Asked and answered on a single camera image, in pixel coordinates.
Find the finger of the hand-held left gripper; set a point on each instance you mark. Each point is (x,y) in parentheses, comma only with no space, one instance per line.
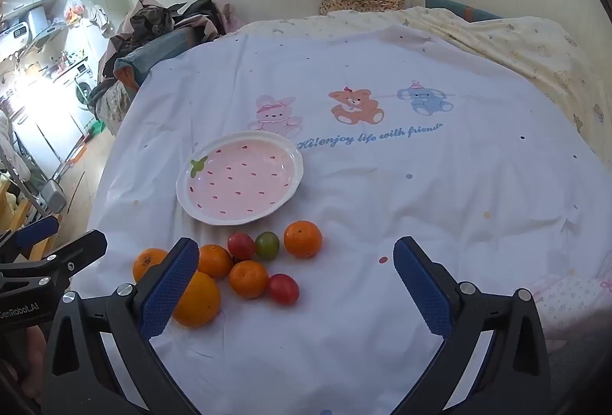
(71,255)
(36,233)

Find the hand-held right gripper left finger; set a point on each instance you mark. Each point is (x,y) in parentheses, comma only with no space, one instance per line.
(169,288)

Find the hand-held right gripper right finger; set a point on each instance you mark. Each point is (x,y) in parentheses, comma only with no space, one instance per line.
(423,288)

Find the medium orange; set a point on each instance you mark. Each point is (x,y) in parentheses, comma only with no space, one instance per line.
(146,263)

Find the large orange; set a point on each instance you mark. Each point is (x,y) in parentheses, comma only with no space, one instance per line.
(203,300)

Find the small mandarin orange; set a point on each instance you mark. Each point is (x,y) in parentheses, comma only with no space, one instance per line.
(303,239)
(248,279)
(216,261)

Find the red cherry tomato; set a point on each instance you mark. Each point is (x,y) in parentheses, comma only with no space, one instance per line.
(283,289)
(240,246)

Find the green cherry tomato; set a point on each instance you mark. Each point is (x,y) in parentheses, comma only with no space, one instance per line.
(267,245)

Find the white plate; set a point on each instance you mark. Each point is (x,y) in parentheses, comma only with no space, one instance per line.
(239,178)

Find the grey stool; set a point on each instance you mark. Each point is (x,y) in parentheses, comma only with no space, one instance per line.
(52,197)

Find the white animal print blanket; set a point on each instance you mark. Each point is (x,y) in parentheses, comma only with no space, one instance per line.
(382,185)

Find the pink floral cloth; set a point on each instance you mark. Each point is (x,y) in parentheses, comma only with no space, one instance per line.
(571,295)

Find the white washing machine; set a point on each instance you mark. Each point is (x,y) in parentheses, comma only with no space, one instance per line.
(85,85)

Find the white water heater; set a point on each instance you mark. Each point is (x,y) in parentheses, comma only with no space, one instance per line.
(28,25)

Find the orange plastic bag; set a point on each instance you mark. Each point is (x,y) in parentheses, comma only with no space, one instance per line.
(75,8)

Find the dark clothes pile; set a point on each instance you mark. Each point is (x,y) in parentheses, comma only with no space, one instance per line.
(162,20)

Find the yellow bear print blanket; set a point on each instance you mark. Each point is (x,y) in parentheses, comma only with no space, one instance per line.
(526,47)

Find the yellow wooden frame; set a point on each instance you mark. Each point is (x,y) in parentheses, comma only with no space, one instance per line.
(14,214)

